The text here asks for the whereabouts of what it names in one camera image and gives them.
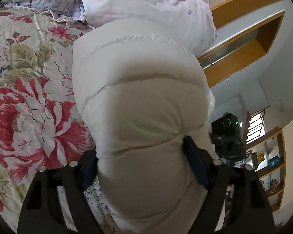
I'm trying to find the cream white puffer jacket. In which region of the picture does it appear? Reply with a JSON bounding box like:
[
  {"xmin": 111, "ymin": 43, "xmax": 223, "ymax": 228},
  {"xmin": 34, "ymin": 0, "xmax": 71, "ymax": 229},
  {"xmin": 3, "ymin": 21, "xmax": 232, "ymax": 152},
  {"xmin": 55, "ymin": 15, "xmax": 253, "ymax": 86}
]
[{"xmin": 72, "ymin": 18, "xmax": 214, "ymax": 233}]

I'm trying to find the wooden display shelf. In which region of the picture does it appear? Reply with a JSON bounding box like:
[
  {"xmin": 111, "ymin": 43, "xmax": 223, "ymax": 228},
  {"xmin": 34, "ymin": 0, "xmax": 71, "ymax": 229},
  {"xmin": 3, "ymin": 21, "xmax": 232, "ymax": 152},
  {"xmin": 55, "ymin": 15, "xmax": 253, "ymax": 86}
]
[{"xmin": 246, "ymin": 127, "xmax": 286, "ymax": 212}]

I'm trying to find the floral bed sheet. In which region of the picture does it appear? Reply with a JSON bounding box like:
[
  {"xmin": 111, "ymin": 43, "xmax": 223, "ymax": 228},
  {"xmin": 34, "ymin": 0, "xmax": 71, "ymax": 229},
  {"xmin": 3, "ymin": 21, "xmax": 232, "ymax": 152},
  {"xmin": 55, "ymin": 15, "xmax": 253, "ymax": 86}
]
[{"xmin": 0, "ymin": 4, "xmax": 123, "ymax": 234}]

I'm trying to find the wooden headboard cabinet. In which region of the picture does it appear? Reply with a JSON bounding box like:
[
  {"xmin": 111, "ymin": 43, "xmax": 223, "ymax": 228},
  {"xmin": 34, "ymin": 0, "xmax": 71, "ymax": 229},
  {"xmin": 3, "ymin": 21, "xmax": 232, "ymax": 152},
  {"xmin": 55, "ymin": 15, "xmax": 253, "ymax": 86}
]
[{"xmin": 198, "ymin": 0, "xmax": 285, "ymax": 87}]

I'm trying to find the pink floral front pillow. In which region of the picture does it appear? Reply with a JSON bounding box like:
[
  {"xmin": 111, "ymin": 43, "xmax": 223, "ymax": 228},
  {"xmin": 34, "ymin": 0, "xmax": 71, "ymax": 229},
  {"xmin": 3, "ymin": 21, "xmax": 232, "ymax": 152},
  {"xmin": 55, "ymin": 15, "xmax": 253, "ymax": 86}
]
[{"xmin": 82, "ymin": 0, "xmax": 217, "ymax": 56}]

